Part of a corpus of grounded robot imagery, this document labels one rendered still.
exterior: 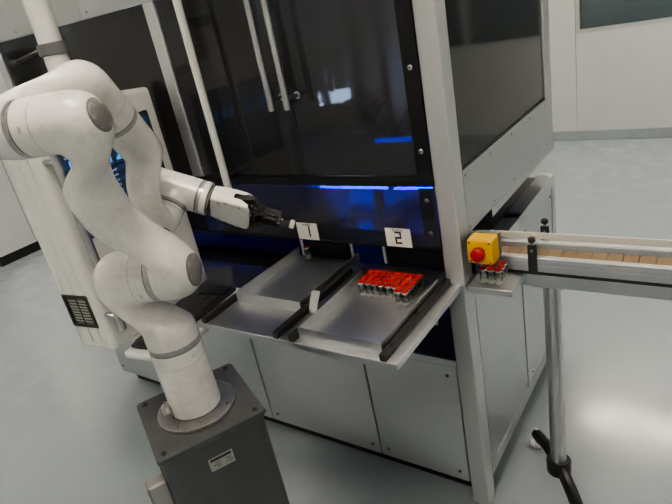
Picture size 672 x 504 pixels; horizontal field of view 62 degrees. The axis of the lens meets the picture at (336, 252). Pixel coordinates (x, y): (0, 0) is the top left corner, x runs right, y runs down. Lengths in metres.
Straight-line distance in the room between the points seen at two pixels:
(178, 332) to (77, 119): 0.52
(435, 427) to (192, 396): 0.98
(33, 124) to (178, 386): 0.64
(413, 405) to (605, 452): 0.77
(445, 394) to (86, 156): 1.35
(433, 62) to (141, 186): 0.76
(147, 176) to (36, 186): 0.59
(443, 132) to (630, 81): 4.67
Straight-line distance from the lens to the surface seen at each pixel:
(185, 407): 1.38
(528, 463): 2.36
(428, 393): 1.97
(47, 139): 1.03
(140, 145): 1.27
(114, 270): 1.26
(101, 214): 1.12
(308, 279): 1.85
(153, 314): 1.31
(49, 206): 1.83
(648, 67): 6.06
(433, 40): 1.47
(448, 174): 1.54
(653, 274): 1.63
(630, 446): 2.46
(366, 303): 1.64
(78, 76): 1.15
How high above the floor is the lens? 1.67
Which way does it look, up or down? 23 degrees down
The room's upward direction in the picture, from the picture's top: 12 degrees counter-clockwise
